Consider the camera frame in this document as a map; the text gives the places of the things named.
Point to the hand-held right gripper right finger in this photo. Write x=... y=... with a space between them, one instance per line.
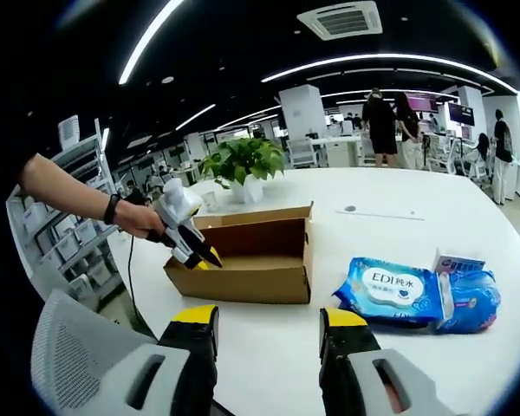
x=346 y=377

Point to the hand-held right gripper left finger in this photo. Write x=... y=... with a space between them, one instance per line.
x=186 y=368

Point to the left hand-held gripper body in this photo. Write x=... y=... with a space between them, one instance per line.
x=177 y=203

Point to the brown cardboard shoe box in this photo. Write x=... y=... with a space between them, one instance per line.
x=242 y=286

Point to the blue wet wipes pack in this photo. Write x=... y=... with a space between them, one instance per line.
x=390 y=286

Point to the small white carton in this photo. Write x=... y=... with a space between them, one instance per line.
x=455 y=262

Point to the person's left hand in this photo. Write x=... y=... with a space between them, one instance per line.
x=141 y=221

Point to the small clear glass cup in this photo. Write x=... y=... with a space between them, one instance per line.
x=209 y=201

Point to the black wristband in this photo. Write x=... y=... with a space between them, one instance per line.
x=112 y=208

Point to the potted green plant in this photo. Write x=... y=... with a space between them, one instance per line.
x=242 y=160

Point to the metal shelf rack with bins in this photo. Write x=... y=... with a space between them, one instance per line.
x=82 y=234

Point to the grey mesh office chair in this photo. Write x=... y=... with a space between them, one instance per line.
x=69 y=346

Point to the white office chair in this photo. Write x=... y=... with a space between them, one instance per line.
x=302 y=151

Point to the white table socket panel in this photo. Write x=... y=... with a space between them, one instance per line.
x=351 y=209

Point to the white office cabinet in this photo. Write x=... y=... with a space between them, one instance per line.
x=344 y=151

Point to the ceiling air conditioner vent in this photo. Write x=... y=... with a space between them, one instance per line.
x=346 y=19

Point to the purple wall screen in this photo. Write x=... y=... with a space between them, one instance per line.
x=421 y=101

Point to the dark wall screen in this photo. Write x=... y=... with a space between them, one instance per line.
x=461 y=115

